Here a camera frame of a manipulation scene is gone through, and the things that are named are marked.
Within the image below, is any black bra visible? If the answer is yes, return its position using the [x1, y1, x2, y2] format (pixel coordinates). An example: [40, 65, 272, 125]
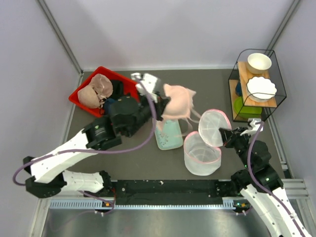
[110, 80, 124, 100]

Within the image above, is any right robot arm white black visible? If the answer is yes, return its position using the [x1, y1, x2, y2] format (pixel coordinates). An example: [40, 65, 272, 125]
[219, 127, 310, 237]

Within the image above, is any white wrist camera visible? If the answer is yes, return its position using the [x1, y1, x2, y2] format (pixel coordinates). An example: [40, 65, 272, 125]
[131, 73, 162, 103]
[240, 118, 263, 136]

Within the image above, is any grey slotted cable duct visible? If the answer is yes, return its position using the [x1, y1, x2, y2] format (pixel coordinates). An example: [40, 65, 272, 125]
[49, 199, 247, 210]

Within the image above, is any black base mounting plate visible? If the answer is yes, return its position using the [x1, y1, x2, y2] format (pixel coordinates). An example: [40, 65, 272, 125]
[83, 179, 250, 205]

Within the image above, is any blue bra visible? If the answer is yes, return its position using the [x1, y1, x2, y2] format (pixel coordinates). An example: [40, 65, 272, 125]
[103, 98, 116, 115]

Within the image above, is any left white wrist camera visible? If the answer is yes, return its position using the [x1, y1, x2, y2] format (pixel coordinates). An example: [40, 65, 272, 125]
[131, 73, 162, 103]

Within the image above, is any white mesh laundry bag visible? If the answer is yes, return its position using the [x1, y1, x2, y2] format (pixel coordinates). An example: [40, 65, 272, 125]
[183, 109, 232, 176]

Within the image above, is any pink bra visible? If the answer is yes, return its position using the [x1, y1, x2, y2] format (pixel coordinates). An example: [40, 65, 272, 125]
[156, 84, 201, 137]

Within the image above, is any white round bowl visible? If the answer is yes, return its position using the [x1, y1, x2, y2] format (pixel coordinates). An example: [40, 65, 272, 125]
[246, 53, 272, 75]

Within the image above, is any green plastic bowl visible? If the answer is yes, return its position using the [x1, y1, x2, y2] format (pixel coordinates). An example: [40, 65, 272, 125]
[233, 97, 262, 119]

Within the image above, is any red plastic bin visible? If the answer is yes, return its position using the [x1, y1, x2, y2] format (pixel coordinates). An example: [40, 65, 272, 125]
[69, 66, 138, 118]

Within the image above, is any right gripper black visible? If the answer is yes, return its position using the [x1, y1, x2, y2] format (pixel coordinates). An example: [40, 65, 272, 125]
[219, 126, 252, 169]

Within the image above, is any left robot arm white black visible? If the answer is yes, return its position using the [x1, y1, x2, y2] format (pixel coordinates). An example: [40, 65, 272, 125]
[23, 95, 171, 198]

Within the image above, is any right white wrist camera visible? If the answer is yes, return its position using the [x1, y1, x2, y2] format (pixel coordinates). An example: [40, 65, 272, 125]
[240, 118, 263, 136]

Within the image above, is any beige lace bra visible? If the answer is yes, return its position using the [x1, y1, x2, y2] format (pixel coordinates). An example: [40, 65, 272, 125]
[77, 74, 113, 109]

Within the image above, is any black wire shelf rack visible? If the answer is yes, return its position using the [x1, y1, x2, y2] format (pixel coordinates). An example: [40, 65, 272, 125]
[228, 49, 287, 122]

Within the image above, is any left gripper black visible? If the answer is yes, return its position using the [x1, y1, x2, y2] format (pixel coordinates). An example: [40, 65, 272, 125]
[125, 91, 170, 138]

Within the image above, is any dark blue cup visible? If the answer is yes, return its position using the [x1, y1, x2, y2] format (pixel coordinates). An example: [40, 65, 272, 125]
[235, 81, 242, 97]

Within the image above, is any light green ceramic tray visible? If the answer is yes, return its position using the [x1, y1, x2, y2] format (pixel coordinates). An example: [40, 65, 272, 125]
[155, 120, 184, 151]

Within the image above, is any white scalloped bowl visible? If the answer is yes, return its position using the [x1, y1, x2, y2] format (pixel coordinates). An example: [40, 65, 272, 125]
[246, 77, 277, 103]

